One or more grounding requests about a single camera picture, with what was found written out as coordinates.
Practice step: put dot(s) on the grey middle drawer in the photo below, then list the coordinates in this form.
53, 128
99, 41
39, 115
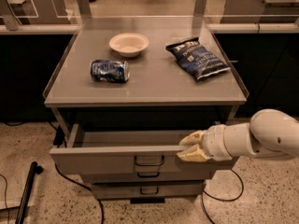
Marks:
148, 177

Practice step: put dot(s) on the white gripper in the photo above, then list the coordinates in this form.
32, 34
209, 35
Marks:
213, 144

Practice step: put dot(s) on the grey drawer cabinet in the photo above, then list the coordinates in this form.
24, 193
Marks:
158, 96

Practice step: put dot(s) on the grey top drawer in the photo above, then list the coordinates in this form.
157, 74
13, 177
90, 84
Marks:
107, 153

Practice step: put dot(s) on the black pole on floor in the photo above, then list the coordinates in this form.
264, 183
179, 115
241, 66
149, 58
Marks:
35, 169

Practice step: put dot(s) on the blue chip bag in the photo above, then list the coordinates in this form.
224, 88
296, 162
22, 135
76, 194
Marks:
196, 60

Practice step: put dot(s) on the grey drawer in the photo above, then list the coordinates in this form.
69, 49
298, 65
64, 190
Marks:
119, 191
148, 177
107, 153

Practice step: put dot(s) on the clear acrylic barrier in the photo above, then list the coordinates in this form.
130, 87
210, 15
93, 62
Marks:
163, 8

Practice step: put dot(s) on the blue crushed soda can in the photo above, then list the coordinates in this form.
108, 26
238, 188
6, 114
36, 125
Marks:
110, 71

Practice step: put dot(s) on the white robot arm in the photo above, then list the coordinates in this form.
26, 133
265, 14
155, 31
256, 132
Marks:
270, 134

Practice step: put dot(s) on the grey bottom drawer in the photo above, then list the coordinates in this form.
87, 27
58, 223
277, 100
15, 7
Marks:
119, 191

